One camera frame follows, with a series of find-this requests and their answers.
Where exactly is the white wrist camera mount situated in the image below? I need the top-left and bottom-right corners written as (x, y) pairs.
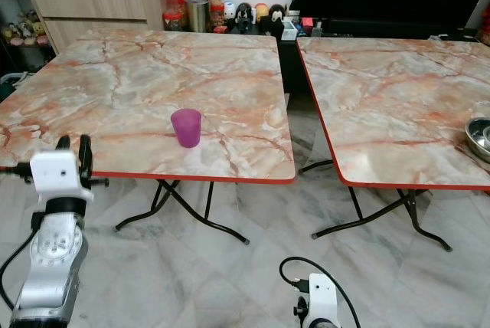
top-left (305, 272), bottom-right (341, 328)
top-left (30, 149), bottom-right (87, 202)

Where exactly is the stainless steel bowl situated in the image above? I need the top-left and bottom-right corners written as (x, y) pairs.
top-left (465, 116), bottom-right (490, 162)

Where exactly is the dark round figurine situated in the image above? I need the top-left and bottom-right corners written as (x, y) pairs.
top-left (267, 4), bottom-right (286, 36)

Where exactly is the purple plastic cup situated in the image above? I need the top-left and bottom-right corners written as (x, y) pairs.
top-left (171, 109), bottom-right (203, 149)

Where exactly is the black white panda figurine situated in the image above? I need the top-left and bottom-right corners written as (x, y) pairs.
top-left (235, 2), bottom-right (254, 34)

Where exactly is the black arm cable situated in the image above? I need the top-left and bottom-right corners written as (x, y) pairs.
top-left (0, 162), bottom-right (41, 312)
top-left (279, 256), bottom-right (363, 328)

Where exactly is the stainless steel tumbler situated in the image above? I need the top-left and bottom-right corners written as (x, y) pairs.
top-left (186, 0), bottom-right (210, 34)

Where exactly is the green plastic bin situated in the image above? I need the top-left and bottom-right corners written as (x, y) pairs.
top-left (0, 72), bottom-right (32, 104)

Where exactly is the red-lidded plastic jar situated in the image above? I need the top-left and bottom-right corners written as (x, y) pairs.
top-left (210, 3), bottom-right (227, 32)
top-left (162, 10), bottom-right (185, 33)

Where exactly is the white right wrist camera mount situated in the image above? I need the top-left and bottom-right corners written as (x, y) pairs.
top-left (305, 272), bottom-right (341, 328)

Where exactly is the yellow round figurine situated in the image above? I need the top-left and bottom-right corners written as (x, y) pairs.
top-left (254, 2), bottom-right (270, 24)

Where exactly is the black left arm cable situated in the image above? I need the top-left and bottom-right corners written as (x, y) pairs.
top-left (0, 162), bottom-right (41, 312)

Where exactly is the light wooden drawer cabinet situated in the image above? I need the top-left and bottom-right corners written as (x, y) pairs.
top-left (21, 0), bottom-right (174, 54)

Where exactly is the marble-pattern folding table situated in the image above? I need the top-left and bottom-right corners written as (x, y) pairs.
top-left (296, 36), bottom-right (490, 253)
top-left (0, 30), bottom-right (297, 246)

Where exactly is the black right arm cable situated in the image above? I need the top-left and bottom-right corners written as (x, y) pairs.
top-left (279, 256), bottom-right (363, 328)

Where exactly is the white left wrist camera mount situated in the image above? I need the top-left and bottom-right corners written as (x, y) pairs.
top-left (30, 149), bottom-right (87, 202)

